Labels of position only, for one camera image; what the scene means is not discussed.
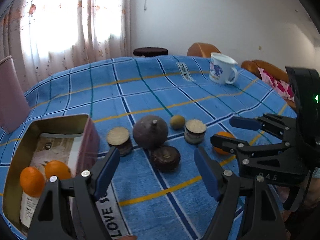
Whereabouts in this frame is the orange in tin front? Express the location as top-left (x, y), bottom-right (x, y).
top-left (20, 166), bottom-right (46, 197)

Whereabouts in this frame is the paper leaflet in tin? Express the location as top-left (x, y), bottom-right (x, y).
top-left (20, 133), bottom-right (82, 228)

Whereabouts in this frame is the orange in tin back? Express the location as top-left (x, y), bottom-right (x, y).
top-left (44, 160), bottom-right (72, 180)

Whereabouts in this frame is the dark round stool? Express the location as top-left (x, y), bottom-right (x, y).
top-left (133, 47), bottom-right (168, 57)

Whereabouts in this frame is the cut sugarcane piece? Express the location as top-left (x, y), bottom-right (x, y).
top-left (106, 127), bottom-right (133, 157)
top-left (184, 119), bottom-right (207, 145)

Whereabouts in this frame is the brown leather chair back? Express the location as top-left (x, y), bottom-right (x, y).
top-left (187, 42), bottom-right (221, 58)

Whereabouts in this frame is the pink floral cushion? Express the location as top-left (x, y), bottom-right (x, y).
top-left (258, 68), bottom-right (294, 102)

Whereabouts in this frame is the blue plaid tablecloth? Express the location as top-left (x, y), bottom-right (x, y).
top-left (1, 56), bottom-right (296, 239)

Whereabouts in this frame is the white enamel mug blue print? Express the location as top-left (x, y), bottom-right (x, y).
top-left (209, 52), bottom-right (238, 85)

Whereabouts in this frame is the brown leather sofa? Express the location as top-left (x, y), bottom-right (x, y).
top-left (241, 60), bottom-right (297, 112)

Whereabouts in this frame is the sheer pink floral curtain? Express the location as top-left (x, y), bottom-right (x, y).
top-left (1, 0), bottom-right (131, 91)

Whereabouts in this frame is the right hand holding gripper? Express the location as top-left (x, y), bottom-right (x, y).
top-left (276, 167), bottom-right (319, 208)

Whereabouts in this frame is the orange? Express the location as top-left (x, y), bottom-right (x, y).
top-left (213, 131), bottom-right (235, 156)
top-left (20, 166), bottom-right (46, 197)
top-left (44, 160), bottom-right (72, 180)

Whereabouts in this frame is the flat dark water chestnut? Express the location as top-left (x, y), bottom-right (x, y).
top-left (150, 146), bottom-right (181, 172)

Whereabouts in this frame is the small longan near sugarcane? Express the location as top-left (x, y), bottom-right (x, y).
top-left (170, 115), bottom-right (185, 130)

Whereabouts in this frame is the large round purple fruit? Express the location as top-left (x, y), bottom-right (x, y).
top-left (132, 115), bottom-right (169, 150)

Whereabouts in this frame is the red metal tin box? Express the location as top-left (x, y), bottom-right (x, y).
top-left (2, 114), bottom-right (100, 235)

